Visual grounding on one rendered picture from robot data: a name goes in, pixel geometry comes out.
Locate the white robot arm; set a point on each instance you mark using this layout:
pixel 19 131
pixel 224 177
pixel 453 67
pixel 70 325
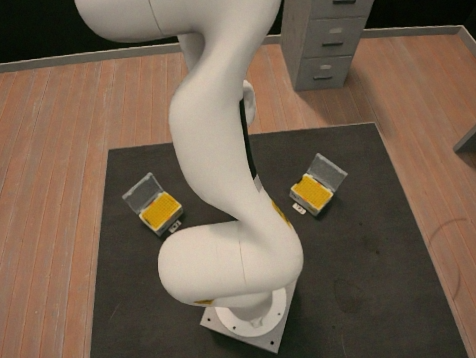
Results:
pixel 208 125

